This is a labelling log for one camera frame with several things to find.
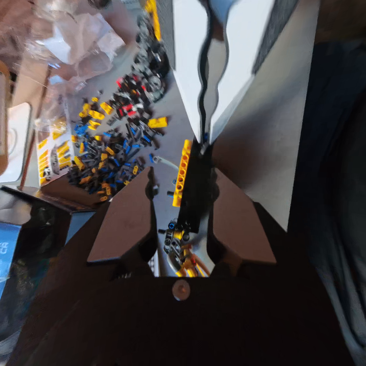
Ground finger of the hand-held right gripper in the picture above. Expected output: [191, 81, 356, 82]
[172, 0, 214, 142]
[208, 0, 276, 143]

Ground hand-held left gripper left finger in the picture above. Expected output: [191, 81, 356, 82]
[87, 167, 158, 263]

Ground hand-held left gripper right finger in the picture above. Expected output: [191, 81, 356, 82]
[206, 168, 277, 265]

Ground yellow grey brick vehicle model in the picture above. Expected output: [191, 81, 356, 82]
[149, 139, 218, 278]

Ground grey desk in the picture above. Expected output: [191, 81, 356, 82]
[17, 0, 321, 278]

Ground blue cardboard kit box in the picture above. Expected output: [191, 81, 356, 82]
[0, 185, 98, 344]

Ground pile of loose building pieces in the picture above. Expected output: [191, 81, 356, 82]
[67, 0, 172, 202]

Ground yellow black sticker sheet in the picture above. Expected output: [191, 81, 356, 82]
[36, 117, 73, 186]

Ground person's grey trousers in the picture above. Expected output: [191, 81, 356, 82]
[289, 40, 366, 366]

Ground crumpled clear plastic bag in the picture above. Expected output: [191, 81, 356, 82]
[34, 0, 126, 86]

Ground white flat stand base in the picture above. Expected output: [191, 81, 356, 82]
[0, 101, 32, 183]

